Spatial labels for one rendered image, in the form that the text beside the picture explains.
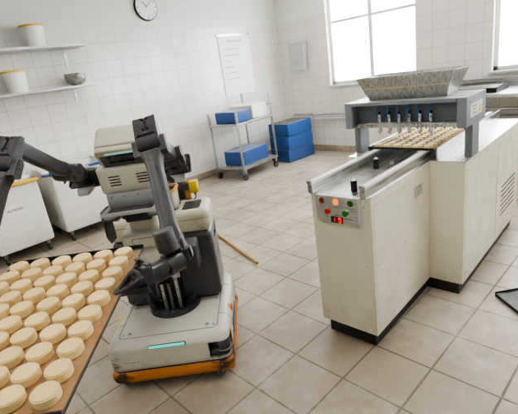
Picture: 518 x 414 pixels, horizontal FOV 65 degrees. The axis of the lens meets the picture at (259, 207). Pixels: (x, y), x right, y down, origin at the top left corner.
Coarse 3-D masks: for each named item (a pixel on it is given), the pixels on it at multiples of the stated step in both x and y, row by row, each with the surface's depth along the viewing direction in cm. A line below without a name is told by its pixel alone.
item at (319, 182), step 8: (368, 152) 245; (376, 152) 247; (384, 152) 255; (352, 160) 232; (360, 160) 235; (368, 160) 242; (336, 168) 220; (344, 168) 223; (352, 168) 229; (320, 176) 211; (328, 176) 212; (336, 176) 218; (344, 176) 224; (312, 184) 203; (320, 184) 208; (328, 184) 214; (312, 192) 204
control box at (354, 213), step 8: (320, 192) 205; (328, 200) 199; (344, 200) 193; (352, 200) 190; (360, 200) 190; (320, 208) 204; (328, 208) 200; (336, 208) 197; (344, 208) 194; (352, 208) 191; (360, 208) 190; (320, 216) 206; (328, 216) 202; (336, 216) 199; (352, 216) 192; (360, 216) 191; (352, 224) 194; (360, 224) 192
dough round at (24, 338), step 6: (24, 330) 89; (30, 330) 88; (12, 336) 87; (18, 336) 87; (24, 336) 87; (30, 336) 87; (36, 336) 88; (12, 342) 86; (18, 342) 85; (24, 342) 86; (30, 342) 87
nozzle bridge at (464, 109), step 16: (448, 96) 221; (464, 96) 212; (480, 96) 225; (352, 112) 256; (368, 112) 257; (384, 112) 250; (400, 112) 243; (416, 112) 237; (432, 112) 231; (448, 112) 225; (464, 112) 212; (480, 112) 228; (352, 128) 259; (368, 128) 275; (368, 144) 278
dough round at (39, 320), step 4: (40, 312) 94; (44, 312) 94; (32, 316) 93; (36, 316) 93; (40, 316) 93; (44, 316) 92; (48, 316) 93; (28, 320) 92; (32, 320) 92; (36, 320) 91; (40, 320) 91; (44, 320) 92; (48, 320) 93; (28, 324) 90; (32, 324) 90; (36, 324) 90; (40, 324) 91; (44, 324) 92; (36, 328) 91; (40, 328) 91
